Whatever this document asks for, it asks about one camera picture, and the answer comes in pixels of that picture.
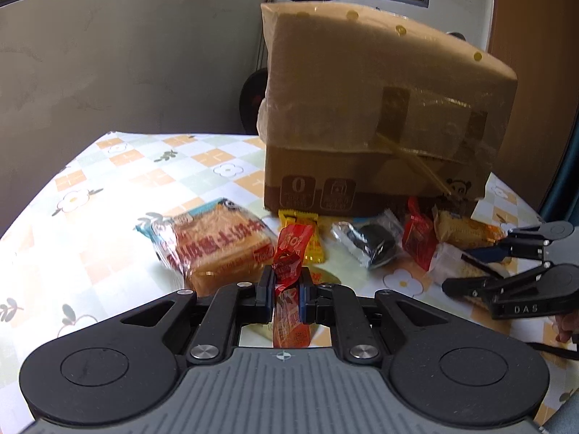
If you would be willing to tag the tan biscuit packet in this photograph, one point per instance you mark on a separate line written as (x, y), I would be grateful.
(466, 228)

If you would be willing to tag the wooden cabinet panel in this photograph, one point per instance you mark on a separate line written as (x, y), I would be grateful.
(533, 77)

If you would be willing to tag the brown cardboard box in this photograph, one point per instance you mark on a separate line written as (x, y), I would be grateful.
(362, 181)

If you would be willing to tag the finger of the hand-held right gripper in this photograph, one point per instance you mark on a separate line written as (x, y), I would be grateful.
(524, 244)
(520, 309)

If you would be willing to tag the blue orange bread packet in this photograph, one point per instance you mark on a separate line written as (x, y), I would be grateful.
(212, 244)

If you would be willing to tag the black exercise bike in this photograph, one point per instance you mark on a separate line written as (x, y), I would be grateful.
(251, 99)

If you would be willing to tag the person's right hand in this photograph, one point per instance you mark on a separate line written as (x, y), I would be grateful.
(567, 327)

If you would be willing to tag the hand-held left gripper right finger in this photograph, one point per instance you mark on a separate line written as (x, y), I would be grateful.
(304, 303)

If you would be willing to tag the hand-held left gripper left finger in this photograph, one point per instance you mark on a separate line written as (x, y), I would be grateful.
(264, 294)

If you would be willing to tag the yellow snack packet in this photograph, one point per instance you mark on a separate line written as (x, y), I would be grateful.
(298, 217)

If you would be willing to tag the floral checked tablecloth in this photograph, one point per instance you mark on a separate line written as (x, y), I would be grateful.
(113, 190)

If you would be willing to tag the clear black cookie packet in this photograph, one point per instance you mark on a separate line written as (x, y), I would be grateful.
(371, 239)

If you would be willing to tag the red white snack packet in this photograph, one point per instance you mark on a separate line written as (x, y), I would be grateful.
(418, 239)

